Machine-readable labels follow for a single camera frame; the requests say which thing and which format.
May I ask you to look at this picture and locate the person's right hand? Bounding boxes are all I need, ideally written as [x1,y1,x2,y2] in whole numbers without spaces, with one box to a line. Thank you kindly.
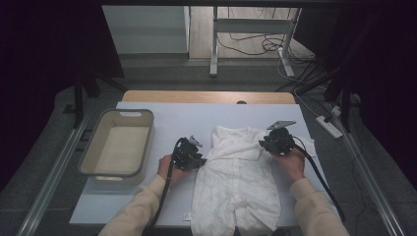
[270,147,307,185]

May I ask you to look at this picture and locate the white power strip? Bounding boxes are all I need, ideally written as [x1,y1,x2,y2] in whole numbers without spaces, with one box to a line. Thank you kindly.
[315,115,343,140]

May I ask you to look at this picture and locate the white table board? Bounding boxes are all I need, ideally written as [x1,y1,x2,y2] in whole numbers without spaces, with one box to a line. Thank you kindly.
[69,101,343,228]

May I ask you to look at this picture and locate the white desk frame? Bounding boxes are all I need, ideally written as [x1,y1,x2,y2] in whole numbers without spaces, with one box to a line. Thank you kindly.
[209,6,303,79]

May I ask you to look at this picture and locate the white floor cable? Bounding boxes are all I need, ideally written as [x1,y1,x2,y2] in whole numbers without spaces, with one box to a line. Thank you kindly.
[276,48,321,119]

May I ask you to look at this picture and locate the white baby romper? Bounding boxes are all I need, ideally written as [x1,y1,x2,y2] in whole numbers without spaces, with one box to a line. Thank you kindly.
[190,125,317,236]

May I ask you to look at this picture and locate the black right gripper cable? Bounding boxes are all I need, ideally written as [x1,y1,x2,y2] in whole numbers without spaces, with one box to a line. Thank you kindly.
[292,136,346,222]

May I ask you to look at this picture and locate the beige plastic basket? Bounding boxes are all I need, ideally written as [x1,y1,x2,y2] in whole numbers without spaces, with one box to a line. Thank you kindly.
[77,108,155,186]

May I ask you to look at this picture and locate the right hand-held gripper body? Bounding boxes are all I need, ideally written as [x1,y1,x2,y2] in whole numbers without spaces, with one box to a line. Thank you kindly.
[265,120,297,156]

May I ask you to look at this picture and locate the aluminium rail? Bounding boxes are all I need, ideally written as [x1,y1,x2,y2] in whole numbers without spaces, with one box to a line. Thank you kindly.
[16,116,91,236]
[340,127,407,236]

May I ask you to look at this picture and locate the black floor cables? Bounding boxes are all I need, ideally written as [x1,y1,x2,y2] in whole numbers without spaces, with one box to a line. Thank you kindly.
[215,6,318,67]

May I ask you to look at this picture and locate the dark curtain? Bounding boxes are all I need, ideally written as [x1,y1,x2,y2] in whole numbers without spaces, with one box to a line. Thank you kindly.
[0,0,126,195]
[293,0,417,181]

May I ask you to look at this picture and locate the white cabinet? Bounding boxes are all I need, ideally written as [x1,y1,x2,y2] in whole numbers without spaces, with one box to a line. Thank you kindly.
[101,5,191,55]

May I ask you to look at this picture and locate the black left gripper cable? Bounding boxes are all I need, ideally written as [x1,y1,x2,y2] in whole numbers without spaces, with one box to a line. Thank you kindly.
[142,137,186,236]

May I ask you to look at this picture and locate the black metal stand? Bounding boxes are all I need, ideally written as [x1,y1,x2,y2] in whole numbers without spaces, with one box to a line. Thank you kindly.
[294,13,375,134]
[72,65,129,130]

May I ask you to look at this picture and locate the person's left hand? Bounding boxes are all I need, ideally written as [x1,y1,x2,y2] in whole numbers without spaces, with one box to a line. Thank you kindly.
[156,153,191,187]

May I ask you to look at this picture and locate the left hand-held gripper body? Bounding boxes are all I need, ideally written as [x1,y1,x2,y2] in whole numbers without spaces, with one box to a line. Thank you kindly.
[171,135,204,171]

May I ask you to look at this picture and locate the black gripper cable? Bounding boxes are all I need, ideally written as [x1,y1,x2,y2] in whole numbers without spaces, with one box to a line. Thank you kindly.
[142,137,186,236]
[292,136,346,222]

